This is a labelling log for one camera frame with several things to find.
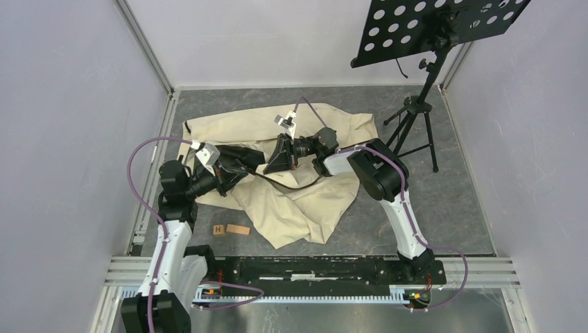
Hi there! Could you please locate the wooden rectangular block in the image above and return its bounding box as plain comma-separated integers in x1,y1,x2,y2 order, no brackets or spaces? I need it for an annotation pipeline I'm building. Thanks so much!
225,224,251,236

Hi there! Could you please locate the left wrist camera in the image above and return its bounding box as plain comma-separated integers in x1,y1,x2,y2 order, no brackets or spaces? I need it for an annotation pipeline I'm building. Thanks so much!
191,140,221,175

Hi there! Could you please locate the wooden letter cube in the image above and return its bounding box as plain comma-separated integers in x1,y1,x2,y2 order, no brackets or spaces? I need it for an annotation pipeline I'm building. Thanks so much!
213,225,226,236

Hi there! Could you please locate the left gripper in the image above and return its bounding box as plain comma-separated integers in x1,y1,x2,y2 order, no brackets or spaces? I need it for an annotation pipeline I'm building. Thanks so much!
183,160,248,198

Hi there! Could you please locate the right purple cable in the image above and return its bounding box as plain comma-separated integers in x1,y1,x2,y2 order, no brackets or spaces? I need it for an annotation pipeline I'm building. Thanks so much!
293,96,469,314

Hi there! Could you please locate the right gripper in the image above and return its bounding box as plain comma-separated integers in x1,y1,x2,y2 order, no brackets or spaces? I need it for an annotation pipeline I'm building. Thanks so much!
262,133,318,175

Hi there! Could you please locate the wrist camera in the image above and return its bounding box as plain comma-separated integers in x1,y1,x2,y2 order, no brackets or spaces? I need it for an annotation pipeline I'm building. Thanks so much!
275,111,297,139
191,140,221,175

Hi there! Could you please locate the cream zip-up jacket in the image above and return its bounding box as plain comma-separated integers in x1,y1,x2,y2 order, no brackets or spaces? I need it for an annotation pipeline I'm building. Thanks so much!
182,103,378,248

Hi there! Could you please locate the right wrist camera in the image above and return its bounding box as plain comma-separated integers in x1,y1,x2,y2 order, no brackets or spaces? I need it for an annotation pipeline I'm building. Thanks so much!
275,111,297,139

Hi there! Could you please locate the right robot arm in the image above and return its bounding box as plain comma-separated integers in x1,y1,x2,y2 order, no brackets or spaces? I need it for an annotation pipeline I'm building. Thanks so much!
263,127,435,283

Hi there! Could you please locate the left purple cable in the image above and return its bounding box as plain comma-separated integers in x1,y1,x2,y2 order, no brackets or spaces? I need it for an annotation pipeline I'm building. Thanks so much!
127,137,265,333

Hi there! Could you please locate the purple cable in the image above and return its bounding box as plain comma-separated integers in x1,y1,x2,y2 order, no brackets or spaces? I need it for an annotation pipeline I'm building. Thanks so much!
127,137,265,333
293,96,469,314

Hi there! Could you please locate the black perforated music stand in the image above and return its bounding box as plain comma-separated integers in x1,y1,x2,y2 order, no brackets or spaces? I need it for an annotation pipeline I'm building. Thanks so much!
350,0,528,172

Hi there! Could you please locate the white slotted cable duct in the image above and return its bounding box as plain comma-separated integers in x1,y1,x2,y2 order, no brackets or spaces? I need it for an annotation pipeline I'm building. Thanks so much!
120,287,433,305

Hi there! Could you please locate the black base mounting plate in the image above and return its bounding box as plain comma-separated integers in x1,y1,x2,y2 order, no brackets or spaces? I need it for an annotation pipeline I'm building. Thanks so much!
205,256,447,297

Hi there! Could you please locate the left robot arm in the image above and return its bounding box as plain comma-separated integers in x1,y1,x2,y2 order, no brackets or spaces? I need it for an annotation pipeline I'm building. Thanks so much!
121,144,264,332

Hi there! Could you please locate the aluminium frame rail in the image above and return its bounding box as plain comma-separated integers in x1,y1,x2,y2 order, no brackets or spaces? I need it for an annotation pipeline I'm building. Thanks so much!
114,0,175,95

